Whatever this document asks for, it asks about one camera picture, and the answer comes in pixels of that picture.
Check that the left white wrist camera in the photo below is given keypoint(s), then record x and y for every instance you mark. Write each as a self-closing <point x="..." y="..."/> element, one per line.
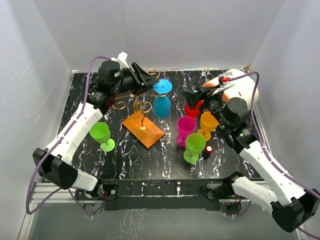
<point x="122" y="60"/>

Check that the blue plastic wine glass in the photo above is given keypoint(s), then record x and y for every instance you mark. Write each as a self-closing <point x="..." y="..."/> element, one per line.
<point x="162" y="105"/>

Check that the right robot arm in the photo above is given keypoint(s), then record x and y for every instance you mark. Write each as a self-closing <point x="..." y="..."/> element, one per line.
<point x="290" y="204"/>

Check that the pink plastic wine glass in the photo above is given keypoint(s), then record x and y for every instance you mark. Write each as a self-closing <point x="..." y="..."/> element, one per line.
<point x="185" y="126"/>

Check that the green plastic wine glass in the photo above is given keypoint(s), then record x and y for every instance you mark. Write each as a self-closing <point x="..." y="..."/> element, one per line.
<point x="195" y="144"/>
<point x="100" y="132"/>

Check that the orange plastic wine glass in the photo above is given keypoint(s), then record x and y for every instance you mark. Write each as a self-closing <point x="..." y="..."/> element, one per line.
<point x="208" y="124"/>

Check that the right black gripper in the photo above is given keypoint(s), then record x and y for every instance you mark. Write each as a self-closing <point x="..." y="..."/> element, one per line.
<point x="194" y="98"/>

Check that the small red black button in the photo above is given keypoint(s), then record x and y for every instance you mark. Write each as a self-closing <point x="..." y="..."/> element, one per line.
<point x="207" y="152"/>

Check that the red plastic wine glass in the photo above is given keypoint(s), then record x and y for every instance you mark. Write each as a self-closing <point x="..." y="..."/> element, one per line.
<point x="192" y="112"/>

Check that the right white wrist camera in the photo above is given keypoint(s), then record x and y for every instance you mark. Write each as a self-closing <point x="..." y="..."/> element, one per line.
<point x="225" y="83"/>

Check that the orange and white cylinder box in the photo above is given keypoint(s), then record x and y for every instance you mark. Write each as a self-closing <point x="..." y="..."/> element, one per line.
<point x="243" y="87"/>

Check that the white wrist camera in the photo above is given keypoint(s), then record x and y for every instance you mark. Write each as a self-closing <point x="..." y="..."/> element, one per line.
<point x="122" y="60"/>
<point x="225" y="83"/>

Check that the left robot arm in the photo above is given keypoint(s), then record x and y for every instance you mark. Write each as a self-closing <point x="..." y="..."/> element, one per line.
<point x="53" y="163"/>

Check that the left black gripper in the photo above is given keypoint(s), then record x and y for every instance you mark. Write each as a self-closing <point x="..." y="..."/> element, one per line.
<point x="147" y="80"/>

